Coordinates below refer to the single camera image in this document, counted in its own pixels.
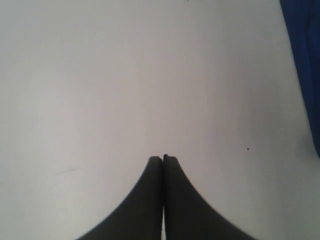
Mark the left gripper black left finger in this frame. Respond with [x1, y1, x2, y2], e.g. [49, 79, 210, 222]
[80, 156, 163, 240]

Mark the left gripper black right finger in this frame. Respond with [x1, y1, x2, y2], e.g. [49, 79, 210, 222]
[163, 154, 253, 240]

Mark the blue towel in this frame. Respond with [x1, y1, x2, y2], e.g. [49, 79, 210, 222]
[280, 0, 320, 155]

